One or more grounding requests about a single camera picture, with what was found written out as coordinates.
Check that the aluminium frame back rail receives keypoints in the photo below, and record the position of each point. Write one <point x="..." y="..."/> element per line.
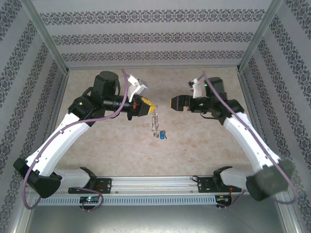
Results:
<point x="155" y="66"/>

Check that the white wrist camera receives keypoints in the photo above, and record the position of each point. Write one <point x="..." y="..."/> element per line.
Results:
<point x="196" y="89"/>
<point x="136" y="85"/>

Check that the aluminium frame side rail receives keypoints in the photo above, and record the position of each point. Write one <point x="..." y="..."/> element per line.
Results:
<point x="60" y="87"/>
<point x="246" y="83"/>

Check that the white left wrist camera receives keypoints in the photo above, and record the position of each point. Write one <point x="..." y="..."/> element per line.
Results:
<point x="136" y="85"/>

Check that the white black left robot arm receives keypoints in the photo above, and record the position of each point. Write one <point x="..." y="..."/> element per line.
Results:
<point x="56" y="143"/>

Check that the grey metal base panel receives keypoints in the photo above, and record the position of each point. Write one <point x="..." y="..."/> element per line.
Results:
<point x="155" y="221"/>

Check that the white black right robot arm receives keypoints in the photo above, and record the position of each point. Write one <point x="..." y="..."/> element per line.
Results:
<point x="247" y="138"/>

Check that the aluminium frame post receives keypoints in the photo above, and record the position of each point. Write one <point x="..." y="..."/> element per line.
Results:
<point x="41" y="29"/>
<point x="262" y="29"/>

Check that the blue key tag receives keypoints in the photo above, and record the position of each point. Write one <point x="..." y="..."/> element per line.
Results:
<point x="161" y="136"/>

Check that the small green circuit board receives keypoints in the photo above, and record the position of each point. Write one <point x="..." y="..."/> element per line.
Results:
<point x="223" y="199"/>
<point x="90" y="199"/>

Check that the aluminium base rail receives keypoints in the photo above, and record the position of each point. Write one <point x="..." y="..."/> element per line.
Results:
<point x="155" y="184"/>

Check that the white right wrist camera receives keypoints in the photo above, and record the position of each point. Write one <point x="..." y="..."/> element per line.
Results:
<point x="196" y="89"/>

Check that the small silver key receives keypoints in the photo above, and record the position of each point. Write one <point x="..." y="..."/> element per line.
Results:
<point x="165" y="136"/>

